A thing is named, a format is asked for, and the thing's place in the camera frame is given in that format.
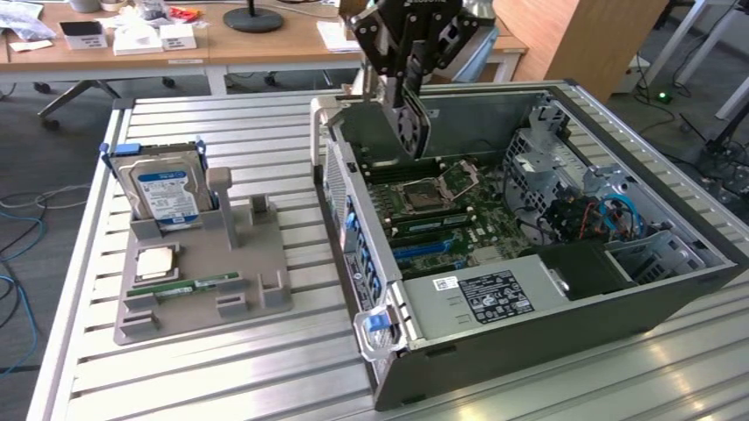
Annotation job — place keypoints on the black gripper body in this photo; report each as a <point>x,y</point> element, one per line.
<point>421,15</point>

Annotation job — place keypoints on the green graphics card black fan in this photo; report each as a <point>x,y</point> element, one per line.
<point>415,131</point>

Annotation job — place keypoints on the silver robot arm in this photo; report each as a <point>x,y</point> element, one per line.
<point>482,52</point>

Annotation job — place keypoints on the white paper stack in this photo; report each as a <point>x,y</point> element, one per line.
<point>337,39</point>

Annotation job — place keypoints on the brown cardboard box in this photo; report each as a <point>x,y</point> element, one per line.
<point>351,13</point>

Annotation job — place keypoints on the wooden desk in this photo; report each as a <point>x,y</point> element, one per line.
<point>263,44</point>

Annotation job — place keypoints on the wooden cabinet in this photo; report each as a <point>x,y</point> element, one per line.
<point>585,44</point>

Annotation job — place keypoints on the black round lamp base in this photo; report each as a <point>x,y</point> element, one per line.
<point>251,22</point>

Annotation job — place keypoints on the red small item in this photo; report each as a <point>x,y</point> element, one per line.
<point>186,15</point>

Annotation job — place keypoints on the white box black label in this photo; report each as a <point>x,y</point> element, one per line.
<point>178,41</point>

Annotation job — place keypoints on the CPU socket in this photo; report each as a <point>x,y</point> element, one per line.
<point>418,197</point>

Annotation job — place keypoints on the black device green light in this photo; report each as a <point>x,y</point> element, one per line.
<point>662,96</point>

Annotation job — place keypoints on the perforated metal disk bay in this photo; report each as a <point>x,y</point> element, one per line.
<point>556,188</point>

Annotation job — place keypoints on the white open cardboard box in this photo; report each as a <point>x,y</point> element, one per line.
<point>138,46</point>

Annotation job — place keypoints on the green RAM stick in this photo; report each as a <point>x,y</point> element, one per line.
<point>438,223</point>
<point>175,287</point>

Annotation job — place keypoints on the green motherboard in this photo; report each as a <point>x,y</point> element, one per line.
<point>497,228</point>

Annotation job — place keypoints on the beige tape roll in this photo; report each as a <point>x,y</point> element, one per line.
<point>112,5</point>

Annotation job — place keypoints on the blue expansion slot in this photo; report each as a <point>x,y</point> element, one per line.
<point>427,248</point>

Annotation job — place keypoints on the silver chipset heatsink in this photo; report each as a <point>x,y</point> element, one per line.
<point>486,255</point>

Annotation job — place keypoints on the white box black top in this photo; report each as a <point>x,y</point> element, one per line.
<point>84,41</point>

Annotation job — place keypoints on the hard disk blue caddy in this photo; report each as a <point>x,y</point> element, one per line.
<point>167,193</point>

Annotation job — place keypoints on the grey cup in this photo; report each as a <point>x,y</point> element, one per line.
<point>84,5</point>

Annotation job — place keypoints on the grey parts rack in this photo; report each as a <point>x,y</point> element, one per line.
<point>251,259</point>

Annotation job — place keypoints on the grey caster leg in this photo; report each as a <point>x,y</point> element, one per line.
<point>64,98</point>

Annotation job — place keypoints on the grey sheet metal disk bay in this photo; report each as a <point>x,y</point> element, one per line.
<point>661,250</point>

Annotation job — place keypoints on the white paper note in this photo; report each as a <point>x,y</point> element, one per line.
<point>29,46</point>

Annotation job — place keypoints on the grey power supply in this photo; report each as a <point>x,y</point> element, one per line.
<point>427,307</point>

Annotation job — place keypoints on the clear plastic bag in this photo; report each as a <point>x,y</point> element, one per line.
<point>20,19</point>

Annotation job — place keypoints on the silver CPU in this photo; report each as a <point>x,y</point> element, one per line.
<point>155,263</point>

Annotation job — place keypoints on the blue case latch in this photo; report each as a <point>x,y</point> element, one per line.
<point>374,324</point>

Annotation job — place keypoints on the open black PC case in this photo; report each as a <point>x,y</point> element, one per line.
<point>526,351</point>

